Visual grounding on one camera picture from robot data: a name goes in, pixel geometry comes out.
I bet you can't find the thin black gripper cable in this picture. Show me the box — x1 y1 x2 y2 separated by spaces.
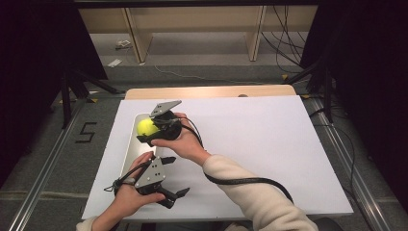
103 159 153 196

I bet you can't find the person's left hand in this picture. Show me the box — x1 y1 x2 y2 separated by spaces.
110 151 166 219

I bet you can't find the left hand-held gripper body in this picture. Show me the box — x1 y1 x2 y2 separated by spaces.
134 156 168 197

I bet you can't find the light wooden shelf unit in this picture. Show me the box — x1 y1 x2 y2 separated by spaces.
78 5 319 64

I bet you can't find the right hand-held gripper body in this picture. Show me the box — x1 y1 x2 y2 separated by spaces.
148 99 184 142

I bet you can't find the light wooden table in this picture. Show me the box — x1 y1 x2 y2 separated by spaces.
124 84 297 100

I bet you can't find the person's right hand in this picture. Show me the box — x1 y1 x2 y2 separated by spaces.
150 112 213 167

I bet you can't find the black metal stand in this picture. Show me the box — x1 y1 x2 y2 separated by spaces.
60 68 126 129

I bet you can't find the white plastic bin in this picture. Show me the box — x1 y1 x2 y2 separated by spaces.
122 113 159 181

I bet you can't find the aluminium floor rail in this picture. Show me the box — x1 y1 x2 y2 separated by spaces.
307 95 393 231
8 99 89 231

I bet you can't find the black curtain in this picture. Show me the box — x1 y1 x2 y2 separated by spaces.
0 0 109 191
299 0 408 204

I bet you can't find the black floor cable bundle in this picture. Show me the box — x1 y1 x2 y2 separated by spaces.
261 5 310 73

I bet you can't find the white table cover sheet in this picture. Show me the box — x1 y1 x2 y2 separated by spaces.
81 94 354 221

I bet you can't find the white floor cable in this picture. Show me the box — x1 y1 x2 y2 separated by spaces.
153 64 265 87

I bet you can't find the yellow tennis ball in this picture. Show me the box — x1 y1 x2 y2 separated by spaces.
137 117 161 138

